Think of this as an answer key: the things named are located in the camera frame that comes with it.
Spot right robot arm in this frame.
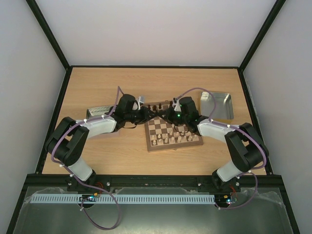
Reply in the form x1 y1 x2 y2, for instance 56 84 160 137
154 97 269 191

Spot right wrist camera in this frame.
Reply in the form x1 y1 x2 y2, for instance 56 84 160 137
172 98 181 112

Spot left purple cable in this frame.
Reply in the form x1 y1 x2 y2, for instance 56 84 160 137
50 85 122 230

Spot right metal tin tray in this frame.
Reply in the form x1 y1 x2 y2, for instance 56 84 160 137
199 92 234 121

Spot purple cable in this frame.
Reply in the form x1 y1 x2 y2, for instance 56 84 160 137
174 87 268 210
50 85 122 230

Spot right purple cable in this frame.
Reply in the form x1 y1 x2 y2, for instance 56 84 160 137
174 87 268 210

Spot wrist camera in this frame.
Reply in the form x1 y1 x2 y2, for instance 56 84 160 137
136 96 145 110
172 98 181 112

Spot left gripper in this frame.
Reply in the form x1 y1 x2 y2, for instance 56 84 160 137
126 106 157 125

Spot left metal tin tray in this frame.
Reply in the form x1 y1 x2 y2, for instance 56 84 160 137
86 105 120 138

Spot wooden chess board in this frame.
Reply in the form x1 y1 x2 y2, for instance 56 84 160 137
142 100 204 153

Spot black frame base rail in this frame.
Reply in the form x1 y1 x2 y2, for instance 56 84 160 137
22 174 286 194

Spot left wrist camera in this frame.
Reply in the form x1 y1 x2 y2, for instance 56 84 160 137
136 96 145 110

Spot light blue cable duct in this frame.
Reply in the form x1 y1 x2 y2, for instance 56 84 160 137
30 194 215 205

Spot metal tin tray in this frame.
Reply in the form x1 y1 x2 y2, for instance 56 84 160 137
199 92 234 121
86 105 120 138

